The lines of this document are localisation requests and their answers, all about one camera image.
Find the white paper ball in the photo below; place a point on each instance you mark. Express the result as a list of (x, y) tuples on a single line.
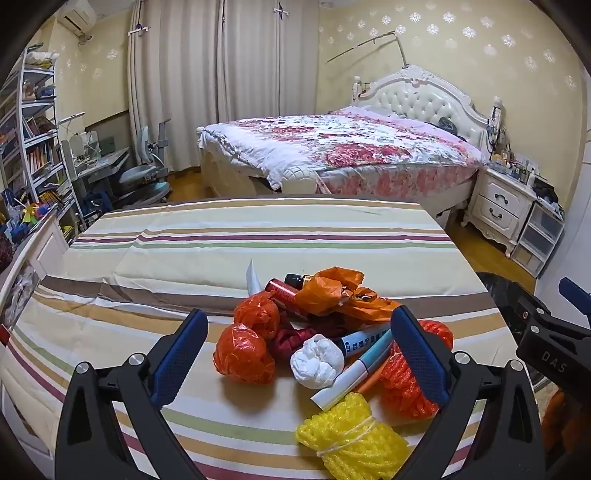
[(318, 364)]

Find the white bed with tufted headboard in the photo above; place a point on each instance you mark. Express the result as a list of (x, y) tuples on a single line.
[(429, 97)]

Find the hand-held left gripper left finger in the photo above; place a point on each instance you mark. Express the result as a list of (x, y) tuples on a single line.
[(180, 355)]

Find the teal marker pen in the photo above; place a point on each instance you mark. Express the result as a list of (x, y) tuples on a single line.
[(341, 381)]

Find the orange marker pen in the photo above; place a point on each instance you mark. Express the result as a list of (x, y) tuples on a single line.
[(371, 381)]

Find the plastic drawer unit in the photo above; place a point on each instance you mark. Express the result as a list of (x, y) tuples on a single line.
[(540, 235)]

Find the dark clutter pile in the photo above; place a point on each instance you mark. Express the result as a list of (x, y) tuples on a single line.
[(549, 198)]

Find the dark cloth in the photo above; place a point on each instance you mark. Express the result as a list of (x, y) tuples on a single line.
[(445, 123)]

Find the orange plastic bag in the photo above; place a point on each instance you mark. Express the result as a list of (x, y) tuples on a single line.
[(323, 290)]

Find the blue labelled marker pen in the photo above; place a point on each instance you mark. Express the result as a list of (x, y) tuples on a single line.
[(364, 341)]

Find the grey desk chair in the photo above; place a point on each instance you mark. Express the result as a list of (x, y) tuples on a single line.
[(143, 173)]

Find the orange plastic bag ball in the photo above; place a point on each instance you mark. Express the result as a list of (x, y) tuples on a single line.
[(242, 355), (257, 316)]

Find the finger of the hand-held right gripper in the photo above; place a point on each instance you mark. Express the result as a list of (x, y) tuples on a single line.
[(572, 293), (535, 314)]

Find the colourful toy pile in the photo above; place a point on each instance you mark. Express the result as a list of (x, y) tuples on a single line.
[(23, 217)]

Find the beige curtains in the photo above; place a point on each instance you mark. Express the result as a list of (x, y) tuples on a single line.
[(184, 69)]

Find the orange foam net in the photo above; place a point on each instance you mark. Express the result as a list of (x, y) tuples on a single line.
[(401, 392)]

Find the floral blanket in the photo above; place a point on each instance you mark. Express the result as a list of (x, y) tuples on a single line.
[(351, 138)]

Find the white air conditioner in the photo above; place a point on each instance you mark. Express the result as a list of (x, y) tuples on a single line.
[(78, 14)]

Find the striped tablecloth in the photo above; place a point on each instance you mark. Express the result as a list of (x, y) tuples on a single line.
[(207, 258)]

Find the white nightstand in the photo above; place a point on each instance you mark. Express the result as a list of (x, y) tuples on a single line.
[(501, 198)]

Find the yellow bottle with black cap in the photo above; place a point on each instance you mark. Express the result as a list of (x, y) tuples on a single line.
[(298, 279)]

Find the yellow foam net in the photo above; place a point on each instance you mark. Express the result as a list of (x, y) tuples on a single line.
[(346, 438)]

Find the blue stool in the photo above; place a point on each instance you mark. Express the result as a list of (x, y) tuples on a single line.
[(99, 203)]

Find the white bookshelf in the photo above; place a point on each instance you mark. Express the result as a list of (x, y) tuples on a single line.
[(37, 138)]

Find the white paper slip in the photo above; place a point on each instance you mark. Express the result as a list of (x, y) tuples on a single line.
[(253, 279)]

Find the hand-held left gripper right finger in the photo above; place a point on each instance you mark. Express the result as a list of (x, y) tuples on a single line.
[(420, 355)]

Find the grey desk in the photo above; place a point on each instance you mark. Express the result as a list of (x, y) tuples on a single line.
[(101, 164)]

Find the red can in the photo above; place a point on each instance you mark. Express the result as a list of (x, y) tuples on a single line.
[(286, 293)]

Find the cluster of small bottles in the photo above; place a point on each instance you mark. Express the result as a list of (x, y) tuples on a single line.
[(512, 164)]

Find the metal canopy pole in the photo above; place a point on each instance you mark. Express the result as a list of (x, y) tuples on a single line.
[(401, 50)]

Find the orange clothing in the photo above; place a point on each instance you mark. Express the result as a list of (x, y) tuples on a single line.
[(561, 415)]

